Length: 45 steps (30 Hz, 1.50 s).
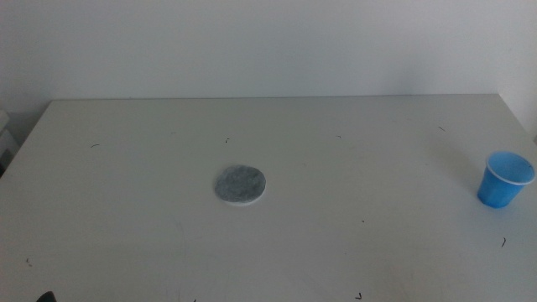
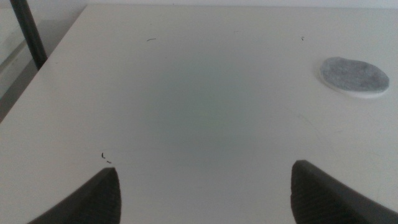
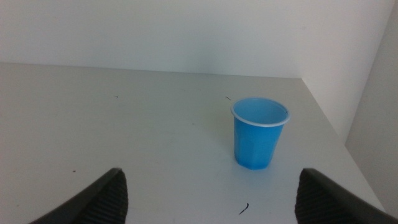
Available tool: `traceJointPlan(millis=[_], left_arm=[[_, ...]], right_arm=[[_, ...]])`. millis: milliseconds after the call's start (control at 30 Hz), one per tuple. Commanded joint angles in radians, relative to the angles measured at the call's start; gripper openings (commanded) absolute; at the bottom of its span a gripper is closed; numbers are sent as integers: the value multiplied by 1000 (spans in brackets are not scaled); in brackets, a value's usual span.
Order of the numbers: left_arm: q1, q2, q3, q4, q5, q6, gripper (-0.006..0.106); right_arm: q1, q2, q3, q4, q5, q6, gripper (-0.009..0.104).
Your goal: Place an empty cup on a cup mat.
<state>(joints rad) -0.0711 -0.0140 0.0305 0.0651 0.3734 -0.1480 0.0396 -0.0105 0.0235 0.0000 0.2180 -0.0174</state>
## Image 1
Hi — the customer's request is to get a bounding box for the blue plastic cup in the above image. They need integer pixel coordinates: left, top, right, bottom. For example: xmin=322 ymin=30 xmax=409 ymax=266
xmin=476 ymin=150 xmax=537 ymax=210

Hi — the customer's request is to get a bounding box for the grey round cup mat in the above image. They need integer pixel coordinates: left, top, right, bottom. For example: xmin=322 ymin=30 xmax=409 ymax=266
xmin=213 ymin=164 xmax=268 ymax=207

